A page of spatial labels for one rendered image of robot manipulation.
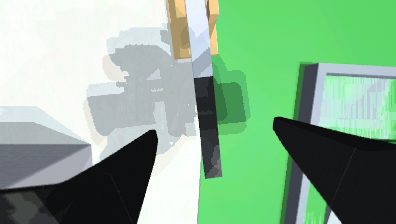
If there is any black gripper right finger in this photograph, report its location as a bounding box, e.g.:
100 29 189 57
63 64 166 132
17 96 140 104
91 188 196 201
273 117 396 224

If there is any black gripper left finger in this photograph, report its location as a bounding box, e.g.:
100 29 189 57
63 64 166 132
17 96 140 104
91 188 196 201
0 129 158 224

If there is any green flat mat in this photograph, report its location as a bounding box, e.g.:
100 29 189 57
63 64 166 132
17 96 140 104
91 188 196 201
198 0 396 224

